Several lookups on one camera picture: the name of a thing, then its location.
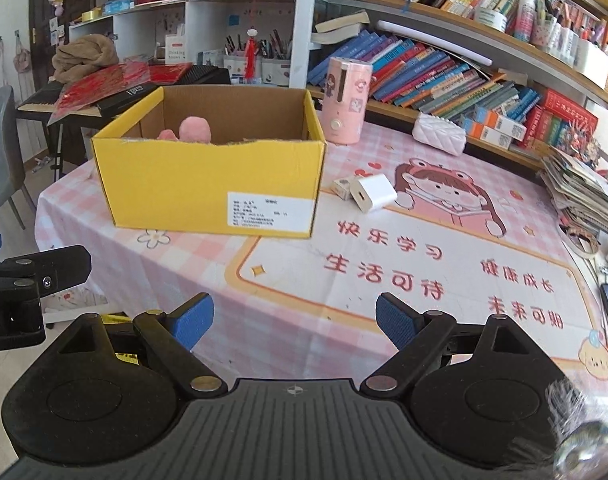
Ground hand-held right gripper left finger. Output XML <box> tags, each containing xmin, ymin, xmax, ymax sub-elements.
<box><xmin>54</xmin><ymin>292</ymin><xmax>229</xmax><ymax>397</ymax></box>

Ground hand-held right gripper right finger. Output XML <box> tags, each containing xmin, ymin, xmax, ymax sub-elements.
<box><xmin>359</xmin><ymin>292</ymin><xmax>534</xmax><ymax>396</ymax></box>

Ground white charger block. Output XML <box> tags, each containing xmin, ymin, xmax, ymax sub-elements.
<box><xmin>350</xmin><ymin>174</ymin><xmax>399</xmax><ymax>214</ymax></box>

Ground yellow cardboard box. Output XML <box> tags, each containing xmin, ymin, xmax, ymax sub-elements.
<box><xmin>91</xmin><ymin>85</ymin><xmax>327</xmax><ymax>239</ymax></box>

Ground small white charger plug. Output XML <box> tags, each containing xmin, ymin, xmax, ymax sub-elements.
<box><xmin>332</xmin><ymin>176</ymin><xmax>357</xmax><ymax>200</ymax></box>

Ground pink plush toy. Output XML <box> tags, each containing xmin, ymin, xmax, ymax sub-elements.
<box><xmin>156</xmin><ymin>116</ymin><xmax>213</xmax><ymax>145</ymax></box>

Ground pink checked tablecloth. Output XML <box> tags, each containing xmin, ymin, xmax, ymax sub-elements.
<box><xmin>34</xmin><ymin>85</ymin><xmax>608</xmax><ymax>461</ymax></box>

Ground black keyboard stand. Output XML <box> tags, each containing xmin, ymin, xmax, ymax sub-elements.
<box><xmin>46</xmin><ymin>115</ymin><xmax>95</xmax><ymax>181</ymax></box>

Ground pink hanging pouch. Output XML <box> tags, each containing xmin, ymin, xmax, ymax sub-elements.
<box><xmin>13</xmin><ymin>35</ymin><xmax>32</xmax><ymax>77</ymax></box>

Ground black flat box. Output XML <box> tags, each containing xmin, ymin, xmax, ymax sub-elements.
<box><xmin>96</xmin><ymin>82</ymin><xmax>163</xmax><ymax>113</ymax></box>

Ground white quilted purse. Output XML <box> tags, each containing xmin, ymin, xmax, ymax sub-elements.
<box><xmin>413</xmin><ymin>112</ymin><xmax>467</xmax><ymax>156</ymax></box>

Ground patterned tape roll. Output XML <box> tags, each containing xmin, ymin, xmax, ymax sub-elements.
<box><xmin>558</xmin><ymin>225</ymin><xmax>602</xmax><ymax>256</ymax></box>

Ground wooden bookshelf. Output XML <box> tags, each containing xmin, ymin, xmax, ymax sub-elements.
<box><xmin>306</xmin><ymin>0</ymin><xmax>608</xmax><ymax>171</ymax></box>

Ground brown towel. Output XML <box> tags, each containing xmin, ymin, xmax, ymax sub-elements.
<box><xmin>51</xmin><ymin>35</ymin><xmax>120</xmax><ymax>83</ymax></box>

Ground orange and white boxes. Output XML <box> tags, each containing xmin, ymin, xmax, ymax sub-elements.
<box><xmin>458</xmin><ymin>107</ymin><xmax>527</xmax><ymax>151</ymax></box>

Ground stack of booklets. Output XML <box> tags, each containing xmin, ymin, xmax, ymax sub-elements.
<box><xmin>538</xmin><ymin>147</ymin><xmax>608</xmax><ymax>236</ymax></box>

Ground pink cylindrical device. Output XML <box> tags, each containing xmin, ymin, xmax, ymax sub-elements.
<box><xmin>323</xmin><ymin>56</ymin><xmax>373</xmax><ymax>147</ymax></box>

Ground red flat packet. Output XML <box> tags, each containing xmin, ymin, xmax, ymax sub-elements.
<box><xmin>149</xmin><ymin>62</ymin><xmax>193</xmax><ymax>86</ymax></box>

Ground row of blue and red books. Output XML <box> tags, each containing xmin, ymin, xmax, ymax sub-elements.
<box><xmin>306</xmin><ymin>30</ymin><xmax>542</xmax><ymax>121</ymax></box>

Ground black electric keyboard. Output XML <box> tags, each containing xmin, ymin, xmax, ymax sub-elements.
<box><xmin>16</xmin><ymin>62</ymin><xmax>232</xmax><ymax>121</ymax></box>

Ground white box with red label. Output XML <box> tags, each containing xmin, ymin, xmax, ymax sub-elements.
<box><xmin>164</xmin><ymin>32</ymin><xmax>187</xmax><ymax>66</ymax></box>

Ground red boxed dictionary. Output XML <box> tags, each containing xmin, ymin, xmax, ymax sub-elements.
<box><xmin>524</xmin><ymin>87</ymin><xmax>599</xmax><ymax>148</ymax></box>

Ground white pen holder with pens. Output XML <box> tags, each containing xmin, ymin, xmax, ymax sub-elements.
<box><xmin>260</xmin><ymin>30</ymin><xmax>293</xmax><ymax>87</ymax></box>
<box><xmin>223</xmin><ymin>35</ymin><xmax>249</xmax><ymax>81</ymax></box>

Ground red tassel ornament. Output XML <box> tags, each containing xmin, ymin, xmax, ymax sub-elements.
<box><xmin>243</xmin><ymin>27</ymin><xmax>262</xmax><ymax>83</ymax></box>

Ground white paper roll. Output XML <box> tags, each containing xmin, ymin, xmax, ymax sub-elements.
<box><xmin>375</xmin><ymin>20</ymin><xmax>494</xmax><ymax>68</ymax></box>

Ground white shelf unit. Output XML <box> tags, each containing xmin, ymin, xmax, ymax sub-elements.
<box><xmin>69</xmin><ymin>0</ymin><xmax>319</xmax><ymax>88</ymax></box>

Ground thick books lying flat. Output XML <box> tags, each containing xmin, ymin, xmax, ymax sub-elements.
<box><xmin>311</xmin><ymin>10</ymin><xmax>371</xmax><ymax>46</ymax></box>

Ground white round jar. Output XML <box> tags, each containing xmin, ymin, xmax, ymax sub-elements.
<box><xmin>474</xmin><ymin>6</ymin><xmax>508</xmax><ymax>31</ymax></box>

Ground row of pencil cups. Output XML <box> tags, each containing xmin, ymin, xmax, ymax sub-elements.
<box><xmin>531</xmin><ymin>0</ymin><xmax>608</xmax><ymax>88</ymax></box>

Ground pink tall spray bottle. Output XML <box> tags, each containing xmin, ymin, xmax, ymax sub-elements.
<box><xmin>514</xmin><ymin>0</ymin><xmax>537</xmax><ymax>43</ymax></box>

